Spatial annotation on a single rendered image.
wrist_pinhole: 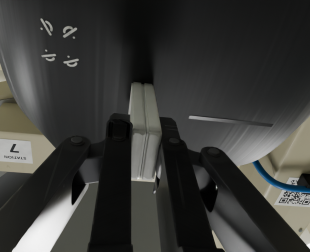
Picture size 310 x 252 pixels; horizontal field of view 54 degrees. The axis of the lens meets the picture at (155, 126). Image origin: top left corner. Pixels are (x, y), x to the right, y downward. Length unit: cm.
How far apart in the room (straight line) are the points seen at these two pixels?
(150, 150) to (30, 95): 13
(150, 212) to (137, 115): 311
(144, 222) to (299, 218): 256
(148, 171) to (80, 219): 301
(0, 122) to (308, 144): 73
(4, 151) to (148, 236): 234
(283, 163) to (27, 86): 44
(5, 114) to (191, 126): 73
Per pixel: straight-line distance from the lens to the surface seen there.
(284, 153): 56
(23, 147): 88
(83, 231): 308
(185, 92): 21
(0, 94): 98
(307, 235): 134
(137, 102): 18
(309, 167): 60
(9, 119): 90
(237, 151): 29
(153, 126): 15
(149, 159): 15
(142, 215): 322
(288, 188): 58
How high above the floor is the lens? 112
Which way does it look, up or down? 35 degrees up
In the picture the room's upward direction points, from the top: 170 degrees counter-clockwise
